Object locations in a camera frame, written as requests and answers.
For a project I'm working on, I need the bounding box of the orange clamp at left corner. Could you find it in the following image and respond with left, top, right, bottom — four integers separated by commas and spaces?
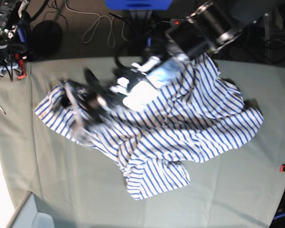
14, 53, 26, 80

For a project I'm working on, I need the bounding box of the black round bag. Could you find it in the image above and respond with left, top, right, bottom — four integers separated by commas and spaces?
30, 20, 63, 57

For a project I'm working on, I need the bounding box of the white looped cable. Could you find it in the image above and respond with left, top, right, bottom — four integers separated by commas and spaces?
65, 0, 117, 48

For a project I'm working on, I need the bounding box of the green table cloth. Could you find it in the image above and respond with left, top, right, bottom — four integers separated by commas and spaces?
0, 57, 285, 228

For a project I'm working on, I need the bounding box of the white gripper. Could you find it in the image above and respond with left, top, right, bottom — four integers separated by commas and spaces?
60, 68, 124, 138

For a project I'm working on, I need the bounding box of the white bin at lower left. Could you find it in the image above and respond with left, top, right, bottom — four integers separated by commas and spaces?
0, 191, 55, 228

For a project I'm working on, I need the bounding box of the blue box on stand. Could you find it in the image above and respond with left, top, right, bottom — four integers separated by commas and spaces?
105, 0, 173, 10

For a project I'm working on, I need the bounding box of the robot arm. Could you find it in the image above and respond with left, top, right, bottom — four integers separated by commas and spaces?
0, 0, 29, 81
63, 0, 280, 138

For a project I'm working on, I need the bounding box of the blue white striped t-shirt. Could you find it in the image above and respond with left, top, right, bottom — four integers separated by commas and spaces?
34, 55, 264, 200

